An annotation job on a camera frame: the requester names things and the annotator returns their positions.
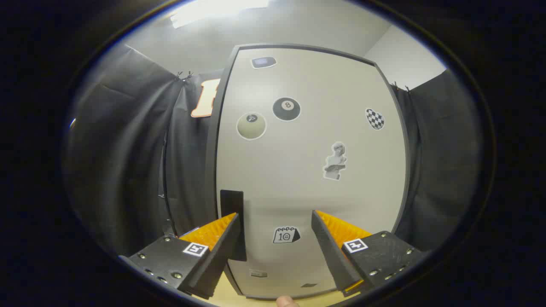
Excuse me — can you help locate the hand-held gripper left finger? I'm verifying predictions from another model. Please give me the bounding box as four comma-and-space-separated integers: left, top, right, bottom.
119, 212, 241, 300

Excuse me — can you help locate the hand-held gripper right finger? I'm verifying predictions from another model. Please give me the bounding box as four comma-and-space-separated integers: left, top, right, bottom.
311, 209, 425, 298

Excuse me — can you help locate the black door handle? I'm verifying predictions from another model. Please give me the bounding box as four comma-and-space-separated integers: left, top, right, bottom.
220, 190, 248, 261

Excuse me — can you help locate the grey cabinet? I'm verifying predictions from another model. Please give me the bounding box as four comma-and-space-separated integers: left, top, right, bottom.
204, 43, 412, 299

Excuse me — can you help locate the black backdrop pole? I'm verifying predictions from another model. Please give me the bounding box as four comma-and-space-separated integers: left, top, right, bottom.
159, 122, 176, 237

